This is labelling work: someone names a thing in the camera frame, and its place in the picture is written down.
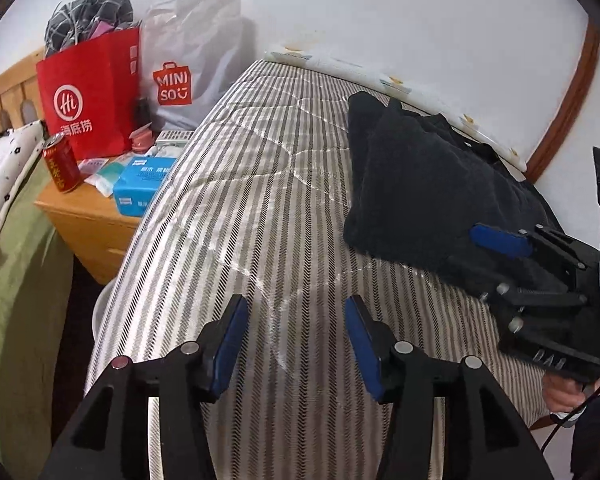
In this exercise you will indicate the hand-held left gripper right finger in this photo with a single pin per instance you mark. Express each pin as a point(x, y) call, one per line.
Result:
point(362, 350)

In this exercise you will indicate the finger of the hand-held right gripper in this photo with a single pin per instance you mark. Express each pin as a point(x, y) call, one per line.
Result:
point(500, 240)
point(545, 297)

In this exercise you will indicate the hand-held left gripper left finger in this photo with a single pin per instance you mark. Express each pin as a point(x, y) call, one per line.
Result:
point(232, 340)

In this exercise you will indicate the black sweatshirt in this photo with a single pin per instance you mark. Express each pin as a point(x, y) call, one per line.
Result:
point(420, 185)

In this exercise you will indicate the person's right hand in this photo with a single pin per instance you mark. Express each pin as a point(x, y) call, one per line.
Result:
point(562, 395)

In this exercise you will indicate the person's dark clothing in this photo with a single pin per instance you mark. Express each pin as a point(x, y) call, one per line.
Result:
point(597, 435)

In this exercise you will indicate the brown wooden trim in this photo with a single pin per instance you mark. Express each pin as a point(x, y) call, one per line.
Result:
point(575, 100)

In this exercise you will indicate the striped quilted mattress cover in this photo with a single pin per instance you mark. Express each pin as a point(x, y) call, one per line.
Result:
point(260, 170)

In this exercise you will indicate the wooden nightstand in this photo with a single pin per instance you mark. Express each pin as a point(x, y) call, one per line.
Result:
point(90, 240)

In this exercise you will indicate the blue tissue pack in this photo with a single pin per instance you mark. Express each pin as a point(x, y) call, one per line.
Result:
point(140, 185)

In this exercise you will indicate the teal packet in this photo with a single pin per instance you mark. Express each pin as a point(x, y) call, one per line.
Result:
point(107, 177)

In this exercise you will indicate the white ribbed box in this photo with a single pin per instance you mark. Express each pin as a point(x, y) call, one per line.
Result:
point(174, 136)

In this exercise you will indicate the green blanket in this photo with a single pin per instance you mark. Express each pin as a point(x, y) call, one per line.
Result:
point(20, 335)

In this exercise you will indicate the pink jar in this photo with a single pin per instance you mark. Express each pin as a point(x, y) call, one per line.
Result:
point(141, 141)

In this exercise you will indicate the red drink can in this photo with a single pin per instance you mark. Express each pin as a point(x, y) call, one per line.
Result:
point(62, 165)

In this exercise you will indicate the white printed bed sheet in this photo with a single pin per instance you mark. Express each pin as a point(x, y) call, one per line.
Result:
point(330, 62)

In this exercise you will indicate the white pillow with black print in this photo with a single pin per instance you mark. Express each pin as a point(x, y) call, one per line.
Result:
point(5, 170)

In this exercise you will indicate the red paper bag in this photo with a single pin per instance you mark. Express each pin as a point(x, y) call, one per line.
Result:
point(90, 85)

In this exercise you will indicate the white plastic bag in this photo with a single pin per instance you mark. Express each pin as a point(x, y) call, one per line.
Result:
point(200, 40)

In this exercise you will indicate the wooden headboard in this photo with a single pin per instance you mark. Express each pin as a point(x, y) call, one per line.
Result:
point(10, 90)

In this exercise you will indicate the checkered grey cloth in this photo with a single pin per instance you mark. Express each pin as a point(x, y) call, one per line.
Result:
point(80, 15)

